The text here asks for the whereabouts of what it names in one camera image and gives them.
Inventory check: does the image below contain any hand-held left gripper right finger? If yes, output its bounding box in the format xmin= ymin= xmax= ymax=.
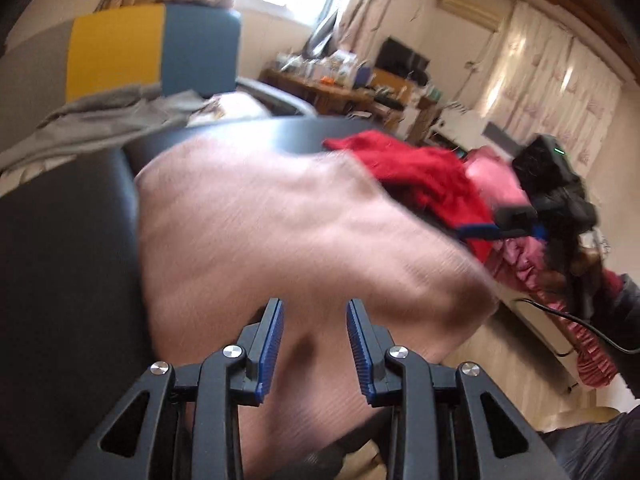
xmin=346 ymin=299 xmax=571 ymax=480

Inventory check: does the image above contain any light pink garment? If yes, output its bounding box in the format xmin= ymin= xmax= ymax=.
xmin=465 ymin=147 xmax=531 ymax=211

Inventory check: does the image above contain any magenta ruffled bed cover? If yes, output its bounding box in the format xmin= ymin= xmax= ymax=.
xmin=492 ymin=235 xmax=626 ymax=391

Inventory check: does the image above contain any black cable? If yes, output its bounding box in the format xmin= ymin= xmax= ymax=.
xmin=515 ymin=297 xmax=640 ymax=356

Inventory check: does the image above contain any grey yellow blue chair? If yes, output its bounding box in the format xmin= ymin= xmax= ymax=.
xmin=0 ymin=2 xmax=321 ymax=121

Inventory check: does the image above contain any cluttered wooden desk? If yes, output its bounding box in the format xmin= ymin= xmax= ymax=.
xmin=260 ymin=50 xmax=443 ymax=136

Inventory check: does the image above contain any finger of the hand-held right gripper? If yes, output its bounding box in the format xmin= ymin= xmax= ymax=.
xmin=457 ymin=204 xmax=548 ymax=242

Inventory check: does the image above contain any grey garment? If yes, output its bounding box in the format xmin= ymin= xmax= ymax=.
xmin=0 ymin=85 xmax=216 ymax=171

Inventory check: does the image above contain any white patterned curtain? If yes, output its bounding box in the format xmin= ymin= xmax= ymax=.
xmin=472 ymin=0 xmax=623 ymax=173

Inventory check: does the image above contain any pink knitted sweater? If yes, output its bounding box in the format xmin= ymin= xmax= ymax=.
xmin=134 ymin=137 xmax=501 ymax=480

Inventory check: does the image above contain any white printed cushion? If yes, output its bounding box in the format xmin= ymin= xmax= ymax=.
xmin=190 ymin=92 xmax=271 ymax=126

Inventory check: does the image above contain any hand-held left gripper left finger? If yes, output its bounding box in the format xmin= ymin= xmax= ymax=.
xmin=62 ymin=297 xmax=285 ymax=480

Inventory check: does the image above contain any red knitted garment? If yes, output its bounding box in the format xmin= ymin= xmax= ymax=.
xmin=322 ymin=130 xmax=501 ymax=261

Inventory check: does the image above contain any white air conditioner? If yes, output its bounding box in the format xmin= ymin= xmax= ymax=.
xmin=437 ymin=0 xmax=502 ymax=33

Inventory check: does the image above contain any dark padded jacket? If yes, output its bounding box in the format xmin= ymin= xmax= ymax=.
xmin=542 ymin=272 xmax=640 ymax=480

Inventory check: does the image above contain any black monitor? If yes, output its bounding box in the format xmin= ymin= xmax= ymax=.
xmin=378 ymin=36 xmax=431 ymax=86

